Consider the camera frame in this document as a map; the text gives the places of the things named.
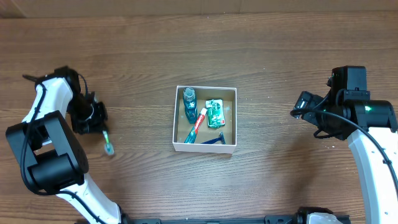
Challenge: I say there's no green toothbrush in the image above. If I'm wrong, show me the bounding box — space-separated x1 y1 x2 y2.
103 130 114 156

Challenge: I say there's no teal mouthwash bottle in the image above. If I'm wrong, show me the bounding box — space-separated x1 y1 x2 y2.
183 87 198 124

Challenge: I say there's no red teal toothpaste tube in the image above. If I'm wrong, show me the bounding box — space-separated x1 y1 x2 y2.
184 108 207 144

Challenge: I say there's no blue toothbrush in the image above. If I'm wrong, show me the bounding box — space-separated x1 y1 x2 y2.
202 132 226 144

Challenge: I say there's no green white packet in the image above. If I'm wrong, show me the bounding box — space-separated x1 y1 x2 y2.
205 99 226 129

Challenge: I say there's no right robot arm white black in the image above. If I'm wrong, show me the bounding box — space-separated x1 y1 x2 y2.
290 65 397 223

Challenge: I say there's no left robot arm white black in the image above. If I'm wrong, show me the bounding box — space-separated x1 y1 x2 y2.
6 66 124 223

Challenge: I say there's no white cardboard box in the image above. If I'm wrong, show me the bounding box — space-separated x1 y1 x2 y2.
172 86 238 154

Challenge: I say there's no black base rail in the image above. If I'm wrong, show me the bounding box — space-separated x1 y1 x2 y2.
122 207 351 224

